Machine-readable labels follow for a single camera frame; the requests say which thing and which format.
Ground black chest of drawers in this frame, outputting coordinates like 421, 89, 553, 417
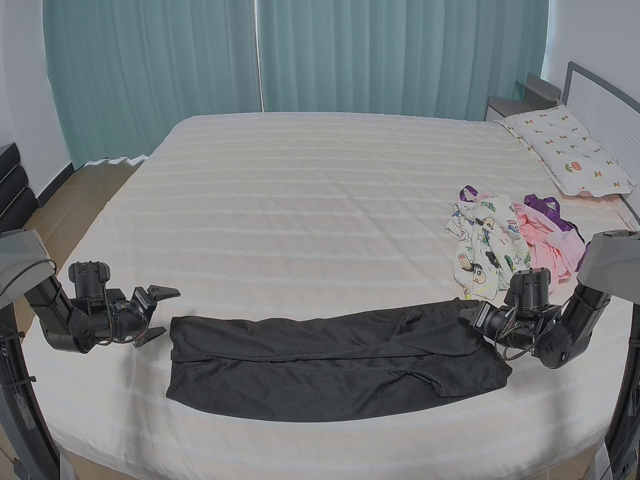
0, 143, 38, 234

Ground grey bedside table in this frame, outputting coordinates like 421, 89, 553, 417
486, 73, 561, 121

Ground white printed pyjama garment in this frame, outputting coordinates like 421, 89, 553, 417
446, 193, 532, 302

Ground pink garment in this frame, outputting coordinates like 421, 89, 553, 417
514, 203, 587, 289

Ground bed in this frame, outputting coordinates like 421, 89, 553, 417
20, 60, 640, 480

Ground purple garment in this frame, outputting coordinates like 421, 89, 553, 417
459, 185, 591, 273

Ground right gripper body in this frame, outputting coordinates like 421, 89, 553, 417
472, 301, 506, 343

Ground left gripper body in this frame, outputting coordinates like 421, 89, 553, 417
111, 286, 157, 344

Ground white printed pillow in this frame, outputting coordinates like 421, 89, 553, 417
494, 107, 637, 198

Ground black T-shirt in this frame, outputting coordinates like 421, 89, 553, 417
166, 296, 514, 423

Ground blue-green curtain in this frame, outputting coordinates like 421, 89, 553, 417
257, 0, 551, 120
42, 0, 265, 170

